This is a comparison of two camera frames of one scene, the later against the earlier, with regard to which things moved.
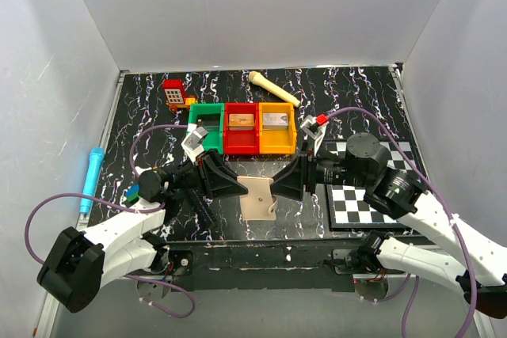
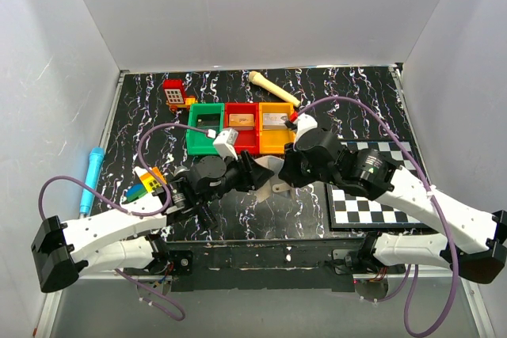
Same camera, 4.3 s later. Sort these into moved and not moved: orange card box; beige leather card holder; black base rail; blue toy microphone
Moved: beige leather card holder
Not moved: black base rail; orange card box; blue toy microphone
